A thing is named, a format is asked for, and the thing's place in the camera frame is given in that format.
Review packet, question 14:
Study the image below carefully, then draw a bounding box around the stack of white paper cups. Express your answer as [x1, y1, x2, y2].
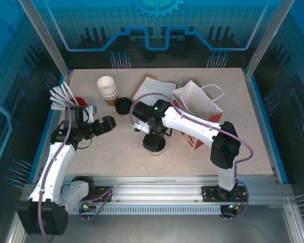
[96, 75, 120, 102]

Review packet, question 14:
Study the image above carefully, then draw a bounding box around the white napkin on cardboard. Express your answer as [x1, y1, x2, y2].
[130, 73, 177, 105]

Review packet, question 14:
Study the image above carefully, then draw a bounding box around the aluminium frame post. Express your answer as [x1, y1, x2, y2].
[18, 0, 73, 78]
[244, 0, 295, 78]

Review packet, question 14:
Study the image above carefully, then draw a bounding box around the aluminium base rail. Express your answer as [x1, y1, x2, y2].
[21, 174, 292, 206]

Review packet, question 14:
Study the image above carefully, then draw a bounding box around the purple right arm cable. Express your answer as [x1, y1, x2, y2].
[129, 92, 254, 185]

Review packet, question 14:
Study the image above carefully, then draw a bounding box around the stack of white napkins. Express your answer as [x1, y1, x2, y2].
[136, 76, 177, 103]

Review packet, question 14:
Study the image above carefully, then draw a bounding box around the slotted grey cable duct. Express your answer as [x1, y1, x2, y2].
[73, 204, 223, 216]

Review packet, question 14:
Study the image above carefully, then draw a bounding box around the red and white paper bag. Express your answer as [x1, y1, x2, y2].
[171, 79, 225, 150]

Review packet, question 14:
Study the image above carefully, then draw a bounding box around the stack of black lids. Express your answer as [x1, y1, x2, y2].
[114, 97, 133, 115]

